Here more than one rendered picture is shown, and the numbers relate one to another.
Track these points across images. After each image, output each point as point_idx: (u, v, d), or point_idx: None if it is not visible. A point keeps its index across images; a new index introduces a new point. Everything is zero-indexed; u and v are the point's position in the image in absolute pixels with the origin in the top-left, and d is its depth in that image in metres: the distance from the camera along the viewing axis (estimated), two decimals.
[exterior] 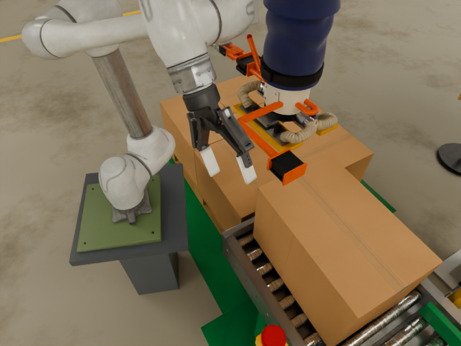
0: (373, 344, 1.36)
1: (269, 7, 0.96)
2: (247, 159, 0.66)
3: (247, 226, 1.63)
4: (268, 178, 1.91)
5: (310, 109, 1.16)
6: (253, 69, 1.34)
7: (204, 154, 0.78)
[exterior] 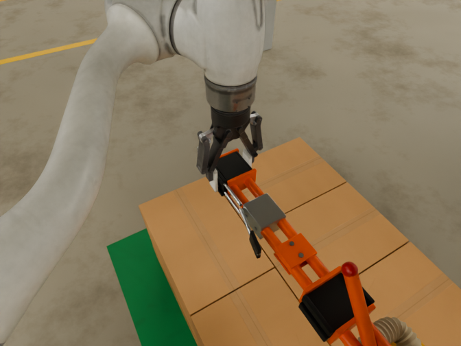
0: None
1: None
2: None
3: None
4: None
5: None
6: (352, 343, 0.50)
7: (213, 174, 0.70)
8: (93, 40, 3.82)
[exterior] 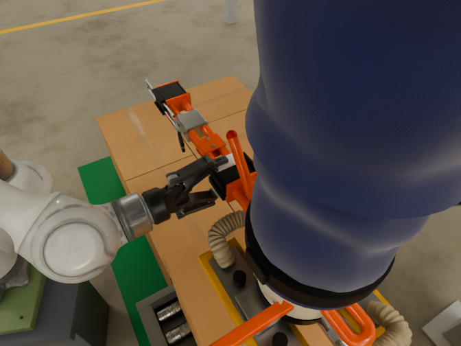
0: None
1: (263, 156, 0.30)
2: None
3: (172, 294, 1.23)
4: (213, 219, 1.51)
5: (356, 335, 0.50)
6: (239, 195, 0.68)
7: (216, 161, 0.70)
8: (77, 16, 4.26)
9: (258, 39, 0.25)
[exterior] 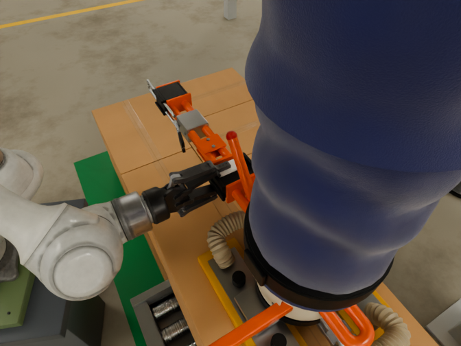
0: None
1: (267, 104, 0.25)
2: None
3: (169, 289, 1.18)
4: None
5: (355, 337, 0.50)
6: (239, 195, 0.68)
7: (219, 167, 0.72)
8: (75, 11, 4.21)
9: None
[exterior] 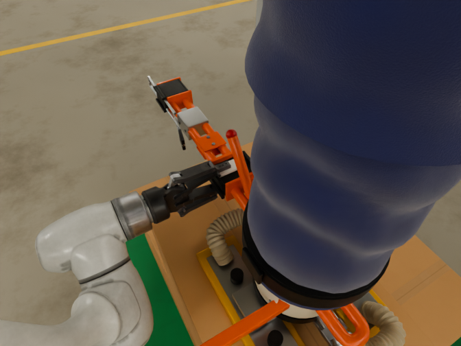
0: None
1: (267, 96, 0.25)
2: None
3: None
4: None
5: (350, 335, 0.51)
6: (238, 193, 0.69)
7: (219, 167, 0.72)
8: (89, 33, 3.79)
9: None
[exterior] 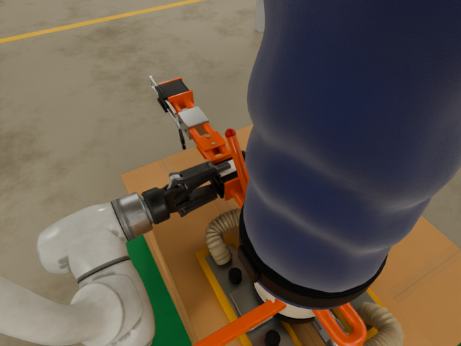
0: None
1: None
2: None
3: None
4: None
5: (347, 336, 0.50)
6: (237, 193, 0.69)
7: (219, 167, 0.72)
8: (84, 22, 3.69)
9: None
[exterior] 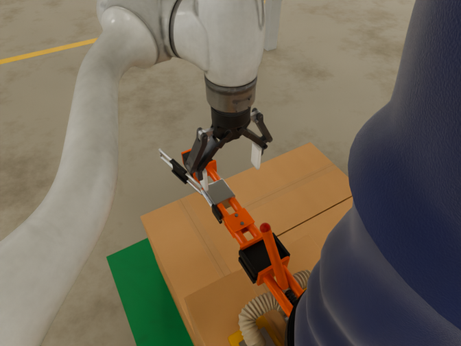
0: None
1: (411, 270, 0.18)
2: (262, 147, 0.73)
3: None
4: None
5: None
6: (270, 282, 0.70)
7: (202, 173, 0.68)
8: (92, 40, 3.72)
9: (457, 84, 0.13)
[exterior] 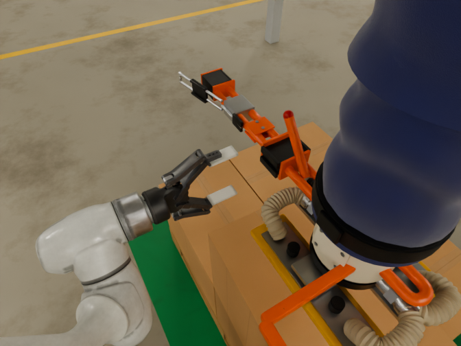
0: None
1: (381, 88, 0.32)
2: None
3: None
4: None
5: (416, 294, 0.55)
6: (292, 171, 0.73)
7: (209, 156, 0.68)
8: (102, 33, 3.86)
9: None
